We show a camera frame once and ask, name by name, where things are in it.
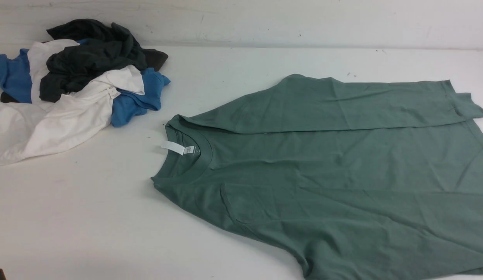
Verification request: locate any dark grey shirt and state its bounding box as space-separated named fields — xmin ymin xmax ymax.
xmin=0 ymin=19 xmax=168 ymax=103

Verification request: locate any white shirt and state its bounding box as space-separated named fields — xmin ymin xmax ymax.
xmin=0 ymin=39 xmax=145 ymax=166

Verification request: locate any blue shirt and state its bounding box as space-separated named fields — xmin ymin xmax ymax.
xmin=0 ymin=39 xmax=170 ymax=127

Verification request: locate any green long-sleeve shirt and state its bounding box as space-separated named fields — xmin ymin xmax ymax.
xmin=152 ymin=74 xmax=483 ymax=280

